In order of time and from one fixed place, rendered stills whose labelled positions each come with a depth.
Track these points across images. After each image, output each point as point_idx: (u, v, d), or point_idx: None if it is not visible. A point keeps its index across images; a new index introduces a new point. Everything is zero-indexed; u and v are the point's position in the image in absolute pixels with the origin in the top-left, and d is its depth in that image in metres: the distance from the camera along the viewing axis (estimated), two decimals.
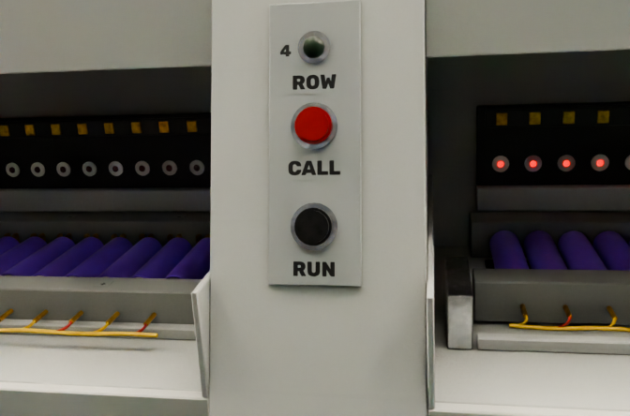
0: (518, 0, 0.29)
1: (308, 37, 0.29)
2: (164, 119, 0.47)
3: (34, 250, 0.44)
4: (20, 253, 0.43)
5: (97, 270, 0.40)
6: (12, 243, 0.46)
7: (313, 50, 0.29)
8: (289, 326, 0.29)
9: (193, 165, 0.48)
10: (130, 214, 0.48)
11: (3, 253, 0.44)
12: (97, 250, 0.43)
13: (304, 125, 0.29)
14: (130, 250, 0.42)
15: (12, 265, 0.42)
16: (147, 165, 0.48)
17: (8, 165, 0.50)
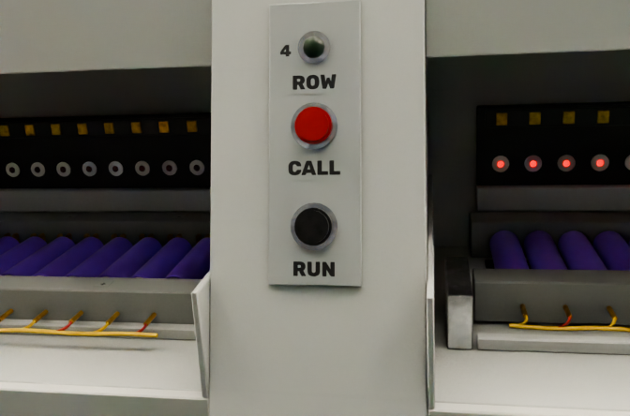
0: (518, 0, 0.29)
1: (308, 37, 0.29)
2: (164, 119, 0.47)
3: (34, 250, 0.44)
4: (20, 253, 0.43)
5: (97, 270, 0.40)
6: (12, 243, 0.46)
7: (313, 50, 0.29)
8: (289, 326, 0.29)
9: (193, 165, 0.48)
10: (130, 214, 0.48)
11: (3, 253, 0.44)
12: (97, 250, 0.43)
13: (304, 125, 0.29)
14: (130, 250, 0.42)
15: (12, 265, 0.42)
16: (147, 165, 0.48)
17: (8, 165, 0.50)
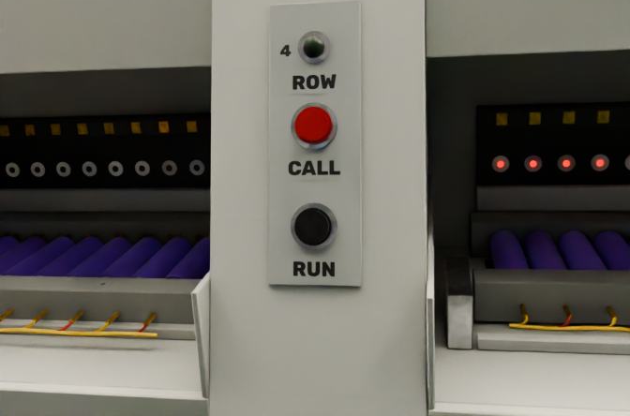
0: (518, 0, 0.29)
1: (308, 37, 0.29)
2: (164, 119, 0.47)
3: (34, 250, 0.44)
4: (20, 253, 0.43)
5: (97, 270, 0.40)
6: (12, 243, 0.46)
7: (313, 50, 0.29)
8: (289, 326, 0.29)
9: (193, 165, 0.48)
10: (130, 214, 0.48)
11: (3, 253, 0.44)
12: (97, 250, 0.43)
13: (304, 125, 0.29)
14: (130, 250, 0.42)
15: (12, 265, 0.42)
16: (147, 165, 0.48)
17: (8, 165, 0.50)
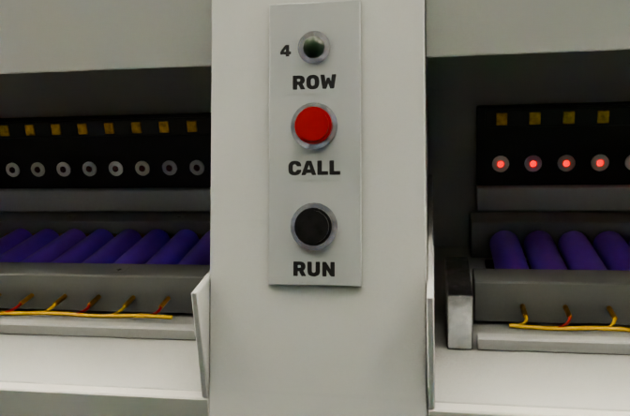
0: (518, 0, 0.29)
1: (308, 37, 0.29)
2: (164, 119, 0.47)
3: (47, 242, 0.46)
4: (34, 245, 0.45)
5: (109, 260, 0.42)
6: (25, 234, 0.47)
7: (313, 50, 0.29)
8: (289, 326, 0.29)
9: (193, 165, 0.48)
10: (130, 214, 0.48)
11: (17, 245, 0.46)
12: (108, 242, 0.44)
13: (304, 125, 0.29)
14: (141, 241, 0.44)
15: (26, 256, 0.44)
16: (147, 165, 0.48)
17: (8, 165, 0.50)
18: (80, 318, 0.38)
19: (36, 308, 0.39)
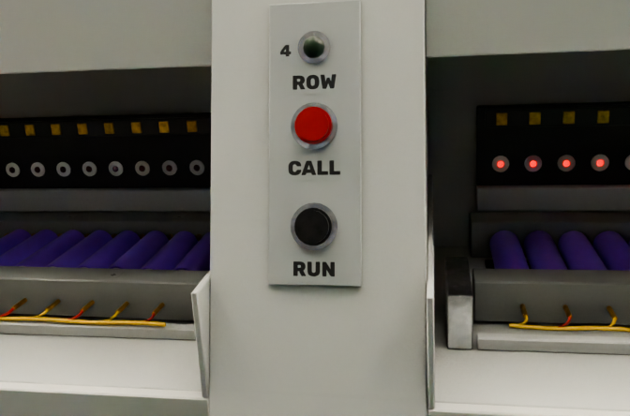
0: (518, 0, 0.29)
1: (308, 37, 0.29)
2: (164, 119, 0.47)
3: (46, 243, 0.46)
4: (33, 245, 0.45)
5: (107, 261, 0.42)
6: (24, 235, 0.47)
7: (313, 50, 0.29)
8: (289, 326, 0.29)
9: (193, 165, 0.48)
10: (130, 214, 0.48)
11: (16, 245, 0.46)
12: (106, 244, 0.44)
13: (304, 125, 0.29)
14: (139, 243, 0.43)
15: (25, 257, 0.43)
16: (147, 165, 0.48)
17: (8, 165, 0.50)
18: (80, 318, 0.38)
19: (29, 313, 0.38)
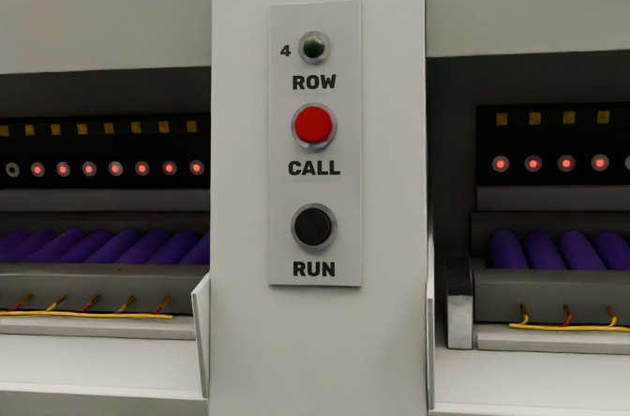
0: (518, 0, 0.29)
1: (308, 37, 0.29)
2: (164, 119, 0.47)
3: (47, 242, 0.46)
4: (34, 245, 0.45)
5: (109, 260, 0.42)
6: (25, 234, 0.47)
7: (313, 50, 0.29)
8: (289, 326, 0.29)
9: (193, 165, 0.48)
10: (130, 214, 0.48)
11: (17, 245, 0.46)
12: (108, 242, 0.44)
13: (304, 125, 0.29)
14: (140, 242, 0.44)
15: (26, 256, 0.44)
16: (147, 165, 0.48)
17: (8, 165, 0.50)
18: (80, 318, 0.38)
19: (36, 308, 0.39)
